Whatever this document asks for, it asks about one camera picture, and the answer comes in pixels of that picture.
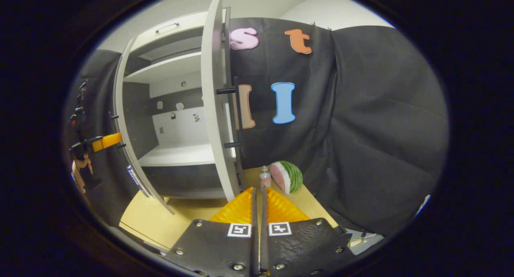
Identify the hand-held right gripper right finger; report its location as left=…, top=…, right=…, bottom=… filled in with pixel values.
left=260, top=185, right=358, bottom=277

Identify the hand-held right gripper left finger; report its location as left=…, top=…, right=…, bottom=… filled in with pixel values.
left=163, top=187, right=259, bottom=277

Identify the grey double-door shoe cabinet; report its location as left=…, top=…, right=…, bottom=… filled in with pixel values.
left=120, top=6, right=231, bottom=199

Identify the white inner cabinet shelf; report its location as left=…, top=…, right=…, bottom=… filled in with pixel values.
left=124, top=52, right=203, bottom=84
left=139, top=145, right=215, bottom=167

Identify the toy watermelon wedge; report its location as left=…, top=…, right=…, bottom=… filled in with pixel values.
left=270, top=161, right=304, bottom=194

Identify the small pink white bottle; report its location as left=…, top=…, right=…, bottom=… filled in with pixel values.
left=259, top=165, right=272, bottom=188

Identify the black backdrop cloth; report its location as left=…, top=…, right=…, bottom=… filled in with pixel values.
left=64, top=17, right=449, bottom=235

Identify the black door handle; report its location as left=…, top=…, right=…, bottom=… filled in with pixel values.
left=216, top=76, right=243, bottom=149
left=108, top=112, right=127, bottom=149

